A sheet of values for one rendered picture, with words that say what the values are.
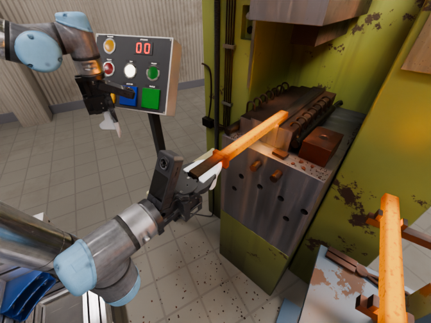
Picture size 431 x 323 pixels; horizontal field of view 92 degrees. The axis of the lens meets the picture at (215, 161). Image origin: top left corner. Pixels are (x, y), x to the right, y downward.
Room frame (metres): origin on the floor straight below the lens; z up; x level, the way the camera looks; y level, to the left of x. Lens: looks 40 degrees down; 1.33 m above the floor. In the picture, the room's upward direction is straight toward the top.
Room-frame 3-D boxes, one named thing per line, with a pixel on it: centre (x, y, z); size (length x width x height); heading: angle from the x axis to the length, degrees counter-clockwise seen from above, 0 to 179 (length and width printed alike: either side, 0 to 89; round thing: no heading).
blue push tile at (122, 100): (0.81, 0.35, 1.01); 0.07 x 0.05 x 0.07; 73
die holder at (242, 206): (0.74, -0.35, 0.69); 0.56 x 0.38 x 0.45; 138
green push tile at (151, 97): (0.78, 0.25, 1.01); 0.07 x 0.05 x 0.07; 73
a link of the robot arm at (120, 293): (0.18, 0.21, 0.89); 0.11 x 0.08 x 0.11; 70
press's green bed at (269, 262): (0.74, -0.35, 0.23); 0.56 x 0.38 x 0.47; 138
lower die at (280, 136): (0.77, -0.30, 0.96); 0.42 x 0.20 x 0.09; 138
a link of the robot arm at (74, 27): (0.66, 0.38, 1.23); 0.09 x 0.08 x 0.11; 126
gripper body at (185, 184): (0.29, 0.09, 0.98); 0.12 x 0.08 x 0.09; 138
